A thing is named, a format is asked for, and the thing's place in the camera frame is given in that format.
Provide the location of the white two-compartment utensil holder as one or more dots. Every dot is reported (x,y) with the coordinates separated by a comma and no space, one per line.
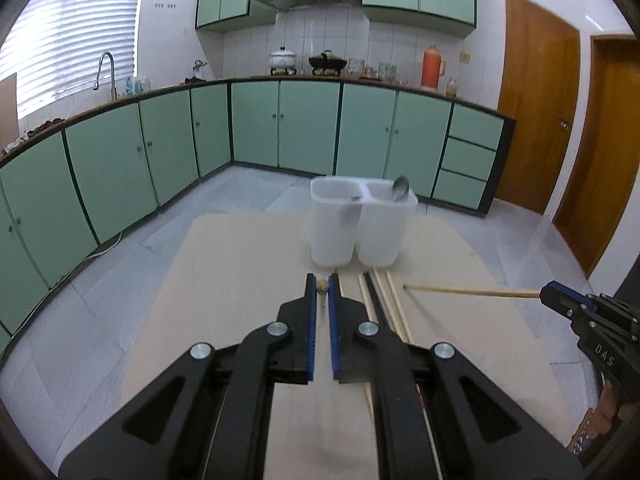
(350,230)

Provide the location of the wall hooks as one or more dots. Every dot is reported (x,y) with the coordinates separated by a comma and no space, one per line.
(165,5)

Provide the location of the metal kitchen faucet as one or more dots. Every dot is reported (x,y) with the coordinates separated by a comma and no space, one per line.
(111,67)

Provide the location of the green kitchen base cabinets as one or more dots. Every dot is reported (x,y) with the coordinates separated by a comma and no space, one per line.
(310,125)

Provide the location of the small metal kettle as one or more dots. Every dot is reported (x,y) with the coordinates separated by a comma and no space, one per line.
(200,66)

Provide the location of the wall switch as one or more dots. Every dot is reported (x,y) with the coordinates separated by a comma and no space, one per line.
(465,58)

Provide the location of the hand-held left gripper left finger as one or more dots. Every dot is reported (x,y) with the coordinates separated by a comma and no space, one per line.
(311,340)

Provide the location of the black chopstick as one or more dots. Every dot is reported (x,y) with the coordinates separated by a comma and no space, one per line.
(376,300)

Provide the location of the orange thermos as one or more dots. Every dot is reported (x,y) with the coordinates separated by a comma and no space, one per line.
(432,70)

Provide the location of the cardboard box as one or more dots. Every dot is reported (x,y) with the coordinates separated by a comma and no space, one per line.
(9,110)

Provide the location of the wooden chopstick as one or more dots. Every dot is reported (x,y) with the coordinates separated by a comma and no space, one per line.
(387,300)
(367,295)
(470,291)
(397,300)

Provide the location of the wooden door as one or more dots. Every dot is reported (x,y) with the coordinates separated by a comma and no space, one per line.
(537,110)
(605,160)

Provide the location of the glass jar with yellow contents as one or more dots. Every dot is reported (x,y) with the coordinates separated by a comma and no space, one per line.
(451,89)

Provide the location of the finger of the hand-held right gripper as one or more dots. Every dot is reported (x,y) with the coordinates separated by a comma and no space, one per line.
(550,294)

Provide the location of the white cooking pot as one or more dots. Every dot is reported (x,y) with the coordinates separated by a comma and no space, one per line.
(283,57)

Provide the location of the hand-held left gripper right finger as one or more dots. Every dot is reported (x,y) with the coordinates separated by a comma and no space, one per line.
(334,340)

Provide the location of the round-tipped wooden utensil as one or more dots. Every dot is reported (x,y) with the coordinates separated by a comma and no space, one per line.
(322,288)

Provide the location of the gas stove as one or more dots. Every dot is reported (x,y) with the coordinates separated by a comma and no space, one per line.
(285,72)

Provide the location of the black wok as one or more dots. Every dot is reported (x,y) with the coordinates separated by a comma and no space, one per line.
(327,62)

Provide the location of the glass container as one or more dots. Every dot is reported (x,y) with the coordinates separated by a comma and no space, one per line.
(387,72)

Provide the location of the white window blinds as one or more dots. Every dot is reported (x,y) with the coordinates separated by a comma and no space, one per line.
(75,35)

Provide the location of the person's right hand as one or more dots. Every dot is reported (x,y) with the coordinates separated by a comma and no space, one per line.
(610,410)

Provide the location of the metal spoon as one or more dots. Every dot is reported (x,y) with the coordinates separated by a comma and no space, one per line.
(400,188)

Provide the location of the small glass bottles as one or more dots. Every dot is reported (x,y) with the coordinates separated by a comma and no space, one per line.
(135,86)

